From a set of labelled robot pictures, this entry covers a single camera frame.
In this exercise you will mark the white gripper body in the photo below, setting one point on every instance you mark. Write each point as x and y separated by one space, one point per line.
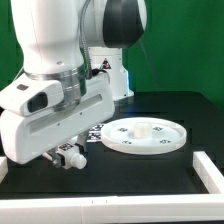
85 104

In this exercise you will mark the white round table top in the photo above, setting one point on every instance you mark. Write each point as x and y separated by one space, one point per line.
143 136

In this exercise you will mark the white fence rail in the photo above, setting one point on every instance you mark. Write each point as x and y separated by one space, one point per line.
209 174
3 168
113 210

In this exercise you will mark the white right fence rail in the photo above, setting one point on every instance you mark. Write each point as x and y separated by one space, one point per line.
209 174

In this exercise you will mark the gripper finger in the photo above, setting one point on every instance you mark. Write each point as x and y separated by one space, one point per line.
81 141
55 158

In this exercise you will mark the white marker sheet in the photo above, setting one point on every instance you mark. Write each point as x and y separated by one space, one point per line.
95 133

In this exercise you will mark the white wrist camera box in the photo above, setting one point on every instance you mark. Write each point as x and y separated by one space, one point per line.
25 97

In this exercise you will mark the white left fence rail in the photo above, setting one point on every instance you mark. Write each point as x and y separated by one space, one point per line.
3 168

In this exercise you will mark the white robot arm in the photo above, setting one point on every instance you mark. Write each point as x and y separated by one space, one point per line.
55 35

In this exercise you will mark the white front fence rail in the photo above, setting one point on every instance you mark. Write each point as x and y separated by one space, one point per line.
113 210

